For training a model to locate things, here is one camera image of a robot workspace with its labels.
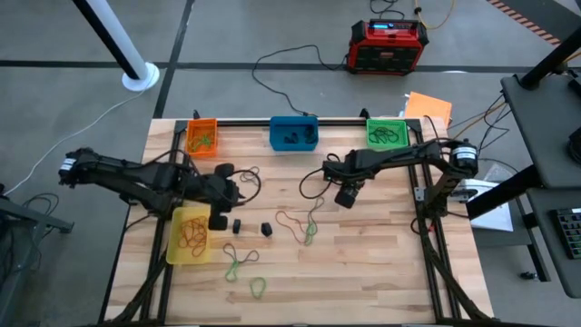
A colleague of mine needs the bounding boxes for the white floor cable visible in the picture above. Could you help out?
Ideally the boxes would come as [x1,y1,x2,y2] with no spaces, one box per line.
[2,88,153,197]

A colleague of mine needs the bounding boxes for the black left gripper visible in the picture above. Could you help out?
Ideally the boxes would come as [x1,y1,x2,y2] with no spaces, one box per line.
[197,174,250,213]

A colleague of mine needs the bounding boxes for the orange paper sheet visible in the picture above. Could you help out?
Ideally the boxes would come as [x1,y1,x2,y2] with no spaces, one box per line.
[403,91,454,132]

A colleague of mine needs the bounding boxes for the white pole with round base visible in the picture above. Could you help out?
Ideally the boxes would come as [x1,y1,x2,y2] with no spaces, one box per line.
[72,0,162,94]

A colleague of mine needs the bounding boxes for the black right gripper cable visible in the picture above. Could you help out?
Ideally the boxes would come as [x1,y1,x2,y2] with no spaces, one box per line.
[298,153,341,201]

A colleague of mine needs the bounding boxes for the white paper sheet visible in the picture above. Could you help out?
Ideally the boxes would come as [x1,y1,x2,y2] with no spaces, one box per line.
[468,199,515,233]

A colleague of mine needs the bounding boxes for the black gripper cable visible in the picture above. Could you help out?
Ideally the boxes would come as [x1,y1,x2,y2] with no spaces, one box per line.
[298,153,341,201]
[213,162,263,206]

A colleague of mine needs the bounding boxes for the black power cable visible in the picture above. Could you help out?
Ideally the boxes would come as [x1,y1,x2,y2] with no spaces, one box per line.
[251,44,351,117]

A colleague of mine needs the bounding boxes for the yellow plastic basket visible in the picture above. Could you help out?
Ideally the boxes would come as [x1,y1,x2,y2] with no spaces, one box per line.
[165,206,214,266]

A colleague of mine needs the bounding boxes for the orange plastic basket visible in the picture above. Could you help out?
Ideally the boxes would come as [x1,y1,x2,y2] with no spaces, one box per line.
[184,117,220,160]

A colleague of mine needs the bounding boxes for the red black power station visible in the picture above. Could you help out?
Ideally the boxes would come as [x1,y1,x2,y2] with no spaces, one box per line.
[346,18,430,76]

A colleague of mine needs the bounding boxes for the backlit keyboard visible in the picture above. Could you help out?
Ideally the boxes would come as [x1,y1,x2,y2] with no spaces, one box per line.
[554,207,581,261]

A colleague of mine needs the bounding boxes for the black metal beam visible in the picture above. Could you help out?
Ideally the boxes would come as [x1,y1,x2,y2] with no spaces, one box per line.
[518,26,581,91]

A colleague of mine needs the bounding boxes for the black desk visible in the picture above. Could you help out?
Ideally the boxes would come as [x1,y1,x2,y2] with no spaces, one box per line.
[499,72,581,300]

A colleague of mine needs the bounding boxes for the black floor cable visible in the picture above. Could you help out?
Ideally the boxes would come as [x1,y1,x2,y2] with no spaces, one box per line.
[369,0,406,21]

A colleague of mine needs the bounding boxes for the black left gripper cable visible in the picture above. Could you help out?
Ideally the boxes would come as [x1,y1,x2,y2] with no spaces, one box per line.
[213,162,263,206]

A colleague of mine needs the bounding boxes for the yellow floor cable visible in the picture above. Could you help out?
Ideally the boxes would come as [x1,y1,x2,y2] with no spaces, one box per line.
[413,0,456,31]

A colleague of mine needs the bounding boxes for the green plastic basket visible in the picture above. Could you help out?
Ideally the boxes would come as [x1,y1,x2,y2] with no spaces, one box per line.
[365,118,409,151]

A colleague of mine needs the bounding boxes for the grey metal stand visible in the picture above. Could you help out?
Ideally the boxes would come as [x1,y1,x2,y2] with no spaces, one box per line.
[0,183,74,327]

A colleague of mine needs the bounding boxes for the thin red rubber band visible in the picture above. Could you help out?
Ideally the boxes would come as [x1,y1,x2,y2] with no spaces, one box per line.
[177,216,208,242]
[274,210,311,245]
[187,235,209,259]

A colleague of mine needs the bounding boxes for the blue plastic bin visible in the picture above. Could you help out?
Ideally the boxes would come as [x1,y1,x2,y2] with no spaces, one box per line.
[269,115,320,153]

